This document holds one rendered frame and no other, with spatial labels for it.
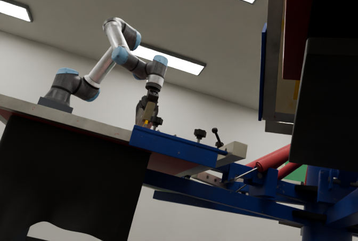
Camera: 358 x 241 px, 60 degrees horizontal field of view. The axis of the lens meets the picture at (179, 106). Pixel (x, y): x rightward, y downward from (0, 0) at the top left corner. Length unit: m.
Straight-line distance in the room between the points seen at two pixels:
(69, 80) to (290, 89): 1.29
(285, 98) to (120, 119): 4.45
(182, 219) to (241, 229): 1.00
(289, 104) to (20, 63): 5.09
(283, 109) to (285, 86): 0.08
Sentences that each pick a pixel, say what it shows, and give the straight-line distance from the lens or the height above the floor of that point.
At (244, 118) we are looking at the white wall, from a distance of 5.87.
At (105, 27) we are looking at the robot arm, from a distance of 1.74.
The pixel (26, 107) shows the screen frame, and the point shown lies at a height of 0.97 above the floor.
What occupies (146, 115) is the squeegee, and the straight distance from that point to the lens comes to 1.17.
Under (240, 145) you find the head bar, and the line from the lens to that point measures 1.08.
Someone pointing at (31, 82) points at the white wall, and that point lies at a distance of 5.57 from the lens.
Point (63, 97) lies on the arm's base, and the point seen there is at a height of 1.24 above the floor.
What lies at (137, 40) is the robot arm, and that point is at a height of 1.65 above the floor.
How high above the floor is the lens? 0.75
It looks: 20 degrees up
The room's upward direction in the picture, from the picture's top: 14 degrees clockwise
